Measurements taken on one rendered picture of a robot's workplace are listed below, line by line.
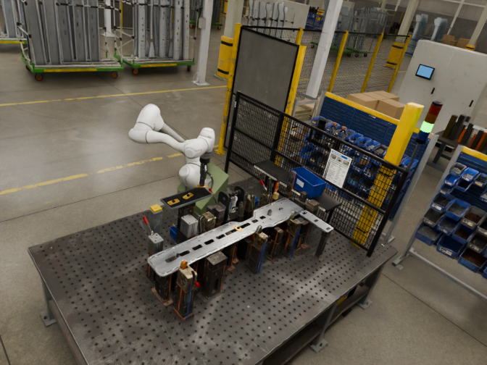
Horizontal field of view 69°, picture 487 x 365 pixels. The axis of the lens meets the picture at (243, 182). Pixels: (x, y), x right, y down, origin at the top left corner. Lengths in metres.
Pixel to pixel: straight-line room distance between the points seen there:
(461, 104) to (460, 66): 0.77
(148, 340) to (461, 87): 7.80
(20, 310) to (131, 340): 1.42
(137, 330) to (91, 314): 0.30
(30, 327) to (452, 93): 8.20
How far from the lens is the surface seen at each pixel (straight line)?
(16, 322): 3.45
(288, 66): 4.67
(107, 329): 2.38
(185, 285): 2.18
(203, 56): 9.34
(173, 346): 2.29
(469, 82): 8.71
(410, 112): 2.84
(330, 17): 6.78
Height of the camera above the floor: 2.60
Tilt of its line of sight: 30 degrees down
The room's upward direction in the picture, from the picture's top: 11 degrees clockwise
